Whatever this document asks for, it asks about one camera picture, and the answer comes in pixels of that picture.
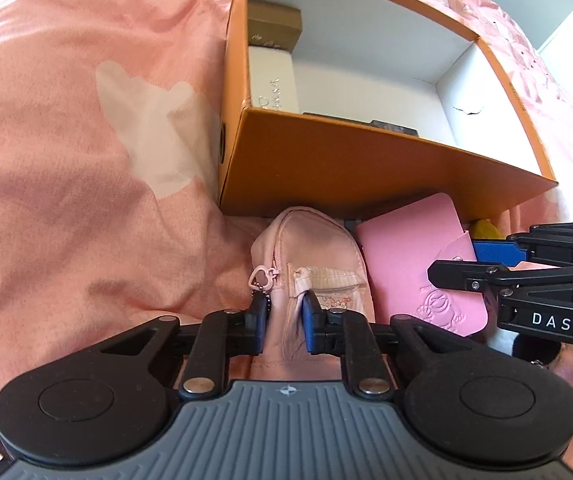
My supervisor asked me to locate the yellow tape measure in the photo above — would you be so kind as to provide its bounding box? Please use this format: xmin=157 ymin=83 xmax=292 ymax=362
xmin=469 ymin=219 xmax=502 ymax=241

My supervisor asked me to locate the large white panda plush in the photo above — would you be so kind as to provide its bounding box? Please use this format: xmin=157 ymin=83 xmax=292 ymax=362
xmin=509 ymin=332 xmax=565 ymax=368

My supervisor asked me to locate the small brown cardboard box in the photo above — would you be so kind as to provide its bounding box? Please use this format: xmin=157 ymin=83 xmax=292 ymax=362
xmin=246 ymin=1 xmax=301 ymax=53

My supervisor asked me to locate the pink printed duvet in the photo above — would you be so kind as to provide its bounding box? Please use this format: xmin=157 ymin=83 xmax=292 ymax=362
xmin=0 ymin=0 xmax=573 ymax=480

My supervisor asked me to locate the pink card holder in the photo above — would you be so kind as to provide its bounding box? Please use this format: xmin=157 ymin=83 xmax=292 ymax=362
xmin=354 ymin=193 xmax=490 ymax=338

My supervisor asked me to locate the white glasses case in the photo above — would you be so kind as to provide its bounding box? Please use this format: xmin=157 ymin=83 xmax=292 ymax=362
xmin=248 ymin=46 xmax=300 ymax=115

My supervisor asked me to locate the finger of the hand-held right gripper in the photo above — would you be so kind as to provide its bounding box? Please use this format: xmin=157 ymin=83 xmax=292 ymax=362
xmin=427 ymin=259 xmax=573 ymax=307
xmin=471 ymin=222 xmax=573 ymax=267

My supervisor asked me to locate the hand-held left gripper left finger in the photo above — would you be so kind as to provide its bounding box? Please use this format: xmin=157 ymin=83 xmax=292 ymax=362
xmin=84 ymin=290 xmax=272 ymax=401

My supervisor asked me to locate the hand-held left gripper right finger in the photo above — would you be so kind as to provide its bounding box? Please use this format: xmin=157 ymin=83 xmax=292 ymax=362
xmin=301 ymin=290 xmax=472 ymax=401

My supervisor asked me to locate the orange cardboard box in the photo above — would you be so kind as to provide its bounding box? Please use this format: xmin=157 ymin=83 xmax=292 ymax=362
xmin=216 ymin=0 xmax=560 ymax=218

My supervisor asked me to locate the black box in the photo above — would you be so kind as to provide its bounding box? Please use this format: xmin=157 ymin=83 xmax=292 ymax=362
xmin=301 ymin=111 xmax=420 ymax=137

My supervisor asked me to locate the pink mini backpack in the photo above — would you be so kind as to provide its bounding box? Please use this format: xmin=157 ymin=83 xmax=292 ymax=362
xmin=249 ymin=206 xmax=377 ymax=376

